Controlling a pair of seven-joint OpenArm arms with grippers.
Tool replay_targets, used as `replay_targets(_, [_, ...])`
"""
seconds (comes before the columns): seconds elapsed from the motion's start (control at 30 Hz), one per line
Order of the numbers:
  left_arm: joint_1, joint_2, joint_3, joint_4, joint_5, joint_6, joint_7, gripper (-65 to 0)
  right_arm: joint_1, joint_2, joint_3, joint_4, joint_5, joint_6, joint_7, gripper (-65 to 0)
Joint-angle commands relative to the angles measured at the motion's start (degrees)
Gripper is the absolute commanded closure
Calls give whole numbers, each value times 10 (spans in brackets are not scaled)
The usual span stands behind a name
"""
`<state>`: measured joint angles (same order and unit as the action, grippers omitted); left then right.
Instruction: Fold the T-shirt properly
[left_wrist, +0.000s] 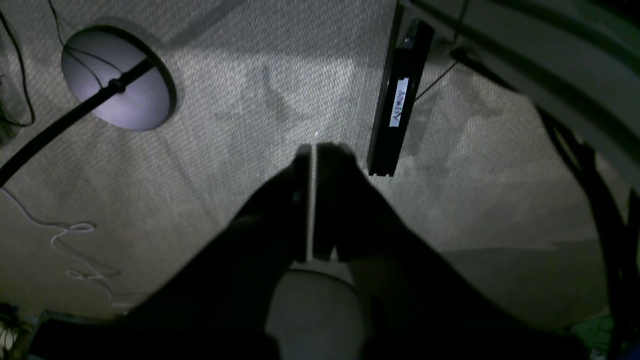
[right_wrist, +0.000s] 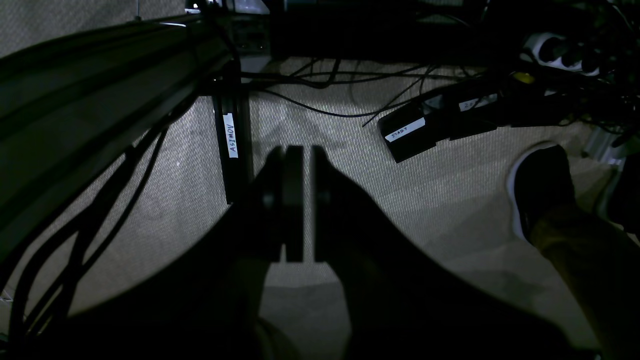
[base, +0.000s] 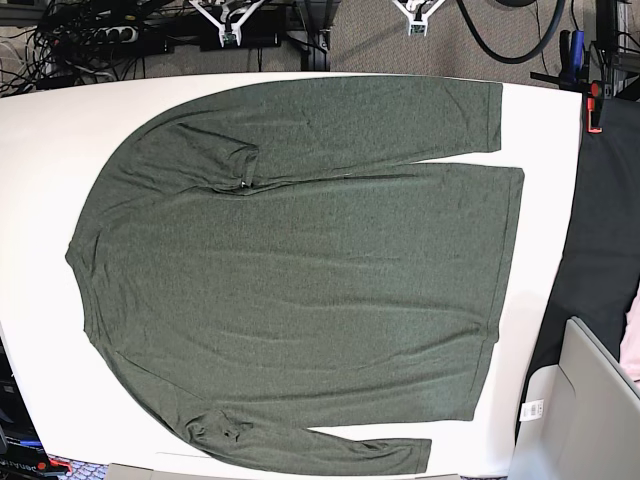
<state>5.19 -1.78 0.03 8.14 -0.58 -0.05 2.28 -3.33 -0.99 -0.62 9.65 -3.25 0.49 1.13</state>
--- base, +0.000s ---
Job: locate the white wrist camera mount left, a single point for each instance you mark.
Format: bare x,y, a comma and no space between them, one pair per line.
417,14

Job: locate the dark green long-sleeve shirt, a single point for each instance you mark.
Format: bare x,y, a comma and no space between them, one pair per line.
264,263

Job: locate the pink cloth at edge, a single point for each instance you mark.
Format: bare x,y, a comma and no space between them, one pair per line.
630,344

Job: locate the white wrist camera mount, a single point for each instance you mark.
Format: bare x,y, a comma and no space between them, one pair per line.
228,17
417,14

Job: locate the grey plastic bin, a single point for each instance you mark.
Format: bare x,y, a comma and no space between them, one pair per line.
581,416

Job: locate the red clamp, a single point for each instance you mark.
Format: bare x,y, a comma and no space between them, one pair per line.
593,107

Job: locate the black cloth beside table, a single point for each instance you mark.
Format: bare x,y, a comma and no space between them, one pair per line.
598,275

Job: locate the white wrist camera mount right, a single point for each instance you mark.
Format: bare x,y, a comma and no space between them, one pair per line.
228,17

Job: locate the black box with orange label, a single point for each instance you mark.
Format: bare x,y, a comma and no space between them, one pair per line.
17,461

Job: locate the blue-handled tool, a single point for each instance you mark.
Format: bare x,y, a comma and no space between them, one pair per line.
576,54

